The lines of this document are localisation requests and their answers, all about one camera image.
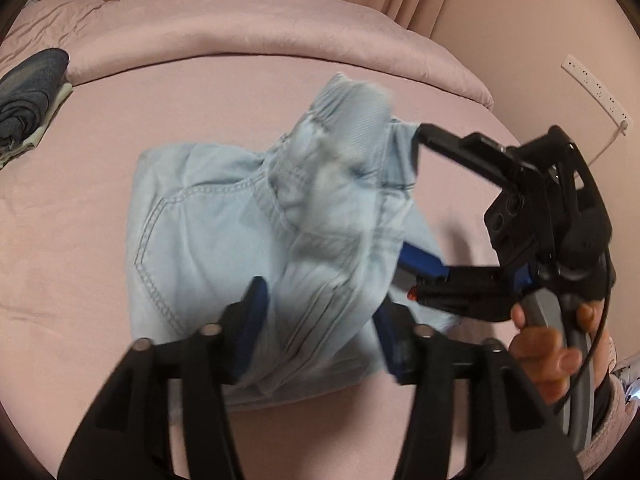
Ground person's right forearm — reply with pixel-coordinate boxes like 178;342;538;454
580;360;637;476

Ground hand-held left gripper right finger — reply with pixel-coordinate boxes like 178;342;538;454
375;295;583;480

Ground pink duvet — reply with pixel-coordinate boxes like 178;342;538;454
0;0;496;111

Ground white cable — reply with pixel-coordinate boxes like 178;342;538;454
587;124;629;168

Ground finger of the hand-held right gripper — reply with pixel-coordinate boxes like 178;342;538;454
412;124;507;192
400;242;518;322

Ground person's right hand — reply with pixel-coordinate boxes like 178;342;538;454
510;301;617;407

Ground folded light green cloth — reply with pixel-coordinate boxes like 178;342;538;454
0;80;75;170

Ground folded dark jeans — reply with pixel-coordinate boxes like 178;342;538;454
0;48;71;153

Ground black cable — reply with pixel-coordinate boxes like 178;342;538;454
552;250;619;412

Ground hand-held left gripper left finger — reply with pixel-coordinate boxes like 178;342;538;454
57;277;271;480

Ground light blue denim shorts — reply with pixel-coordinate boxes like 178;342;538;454
125;72;463;413

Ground white power strip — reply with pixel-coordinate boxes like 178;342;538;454
561;54;634;134

